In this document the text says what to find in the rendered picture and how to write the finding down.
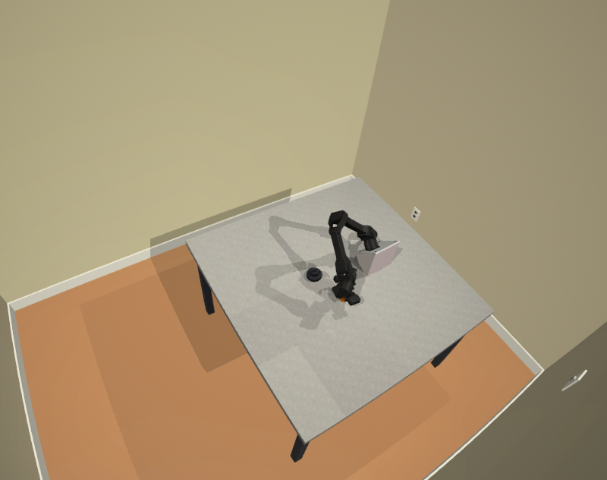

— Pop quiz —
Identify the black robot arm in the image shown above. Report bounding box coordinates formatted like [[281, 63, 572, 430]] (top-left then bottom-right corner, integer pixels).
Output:
[[328, 210, 380, 298]]

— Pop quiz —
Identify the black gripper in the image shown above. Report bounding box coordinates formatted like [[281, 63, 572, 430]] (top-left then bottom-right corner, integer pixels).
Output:
[[333, 275, 360, 306]]

